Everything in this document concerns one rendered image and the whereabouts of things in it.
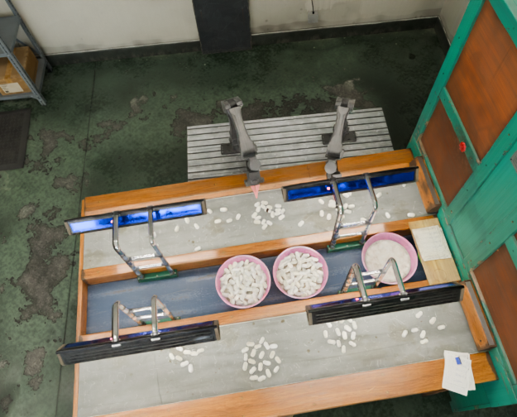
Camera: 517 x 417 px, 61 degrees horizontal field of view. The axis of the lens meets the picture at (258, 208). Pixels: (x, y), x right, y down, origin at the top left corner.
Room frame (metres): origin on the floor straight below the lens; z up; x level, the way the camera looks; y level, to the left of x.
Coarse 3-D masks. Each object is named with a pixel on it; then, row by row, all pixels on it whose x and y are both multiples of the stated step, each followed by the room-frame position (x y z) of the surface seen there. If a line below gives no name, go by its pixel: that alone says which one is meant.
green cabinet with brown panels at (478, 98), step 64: (512, 0) 1.22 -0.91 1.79; (448, 64) 1.36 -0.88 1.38; (512, 64) 1.05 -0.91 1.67; (448, 128) 1.18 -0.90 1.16; (512, 128) 0.88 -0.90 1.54; (448, 192) 0.97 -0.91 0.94; (512, 192) 0.72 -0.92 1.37; (512, 256) 0.52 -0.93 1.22; (512, 320) 0.33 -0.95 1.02; (512, 384) 0.11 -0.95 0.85
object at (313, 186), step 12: (408, 168) 1.02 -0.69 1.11; (324, 180) 1.00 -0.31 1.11; (348, 180) 0.99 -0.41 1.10; (360, 180) 0.99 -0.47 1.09; (372, 180) 0.99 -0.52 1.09; (384, 180) 0.99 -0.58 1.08; (396, 180) 0.98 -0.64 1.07; (408, 180) 0.98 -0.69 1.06; (288, 192) 0.97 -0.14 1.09; (300, 192) 0.97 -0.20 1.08; (312, 192) 0.96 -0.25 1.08; (324, 192) 0.96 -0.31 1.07; (348, 192) 0.96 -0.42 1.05
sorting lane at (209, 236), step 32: (352, 192) 1.13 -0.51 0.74; (384, 192) 1.11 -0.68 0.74; (416, 192) 1.09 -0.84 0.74; (160, 224) 1.05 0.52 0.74; (192, 224) 1.03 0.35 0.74; (224, 224) 1.01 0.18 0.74; (256, 224) 0.99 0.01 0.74; (288, 224) 0.97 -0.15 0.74; (320, 224) 0.96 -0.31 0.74; (96, 256) 0.90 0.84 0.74; (128, 256) 0.88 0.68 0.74
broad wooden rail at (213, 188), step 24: (288, 168) 1.30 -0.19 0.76; (312, 168) 1.28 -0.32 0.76; (360, 168) 1.26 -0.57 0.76; (384, 168) 1.25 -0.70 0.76; (120, 192) 1.25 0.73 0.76; (144, 192) 1.24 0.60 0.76; (168, 192) 1.22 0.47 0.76; (192, 192) 1.21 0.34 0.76; (216, 192) 1.19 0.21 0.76; (240, 192) 1.19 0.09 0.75
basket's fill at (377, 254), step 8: (384, 240) 0.84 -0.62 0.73; (368, 248) 0.80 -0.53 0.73; (376, 248) 0.80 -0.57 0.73; (384, 248) 0.79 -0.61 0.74; (392, 248) 0.79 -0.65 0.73; (400, 248) 0.79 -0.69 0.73; (368, 256) 0.76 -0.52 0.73; (376, 256) 0.76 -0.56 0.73; (384, 256) 0.75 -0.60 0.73; (392, 256) 0.75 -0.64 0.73; (400, 256) 0.74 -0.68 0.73; (408, 256) 0.74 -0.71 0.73; (368, 264) 0.72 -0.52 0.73; (376, 264) 0.72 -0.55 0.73; (384, 264) 0.71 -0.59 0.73; (400, 264) 0.71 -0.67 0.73; (408, 264) 0.70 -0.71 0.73; (392, 272) 0.67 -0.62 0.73; (400, 272) 0.66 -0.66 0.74; (408, 272) 0.66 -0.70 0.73; (384, 280) 0.63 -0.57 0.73; (392, 280) 0.63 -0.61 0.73
